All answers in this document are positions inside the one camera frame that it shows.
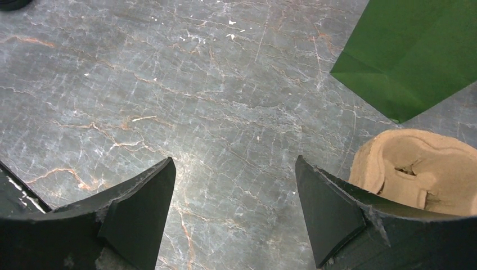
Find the brown pulp cup carrier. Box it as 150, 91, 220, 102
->
348, 129, 476, 217

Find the stack of black lids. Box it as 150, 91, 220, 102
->
0, 0, 33, 12

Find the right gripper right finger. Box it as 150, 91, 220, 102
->
295, 156, 476, 269

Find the green and brown paper bag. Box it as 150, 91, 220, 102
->
330, 1, 476, 123

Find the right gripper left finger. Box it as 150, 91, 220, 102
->
1, 157, 176, 269

